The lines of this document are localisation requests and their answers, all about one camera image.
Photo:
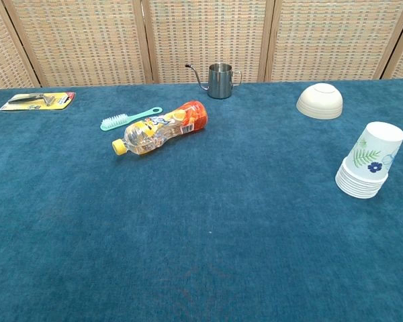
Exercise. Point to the steel gooseneck pitcher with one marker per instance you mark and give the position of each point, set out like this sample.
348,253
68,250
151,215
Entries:
219,84

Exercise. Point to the blue tablecloth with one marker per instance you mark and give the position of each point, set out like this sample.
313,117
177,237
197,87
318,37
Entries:
201,218

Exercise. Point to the plastic bottle with orange label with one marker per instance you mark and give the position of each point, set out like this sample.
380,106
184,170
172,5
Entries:
164,129

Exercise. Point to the stack of white floral cups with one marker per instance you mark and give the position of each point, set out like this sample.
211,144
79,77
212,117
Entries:
377,147

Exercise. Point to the teal plastic brush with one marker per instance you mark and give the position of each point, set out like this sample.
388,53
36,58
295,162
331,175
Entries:
121,120

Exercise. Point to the black peeler on yellow card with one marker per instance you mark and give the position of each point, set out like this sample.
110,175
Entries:
37,100

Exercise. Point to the upturned cream ceramic bowl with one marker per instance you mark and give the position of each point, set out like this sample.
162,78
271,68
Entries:
319,104

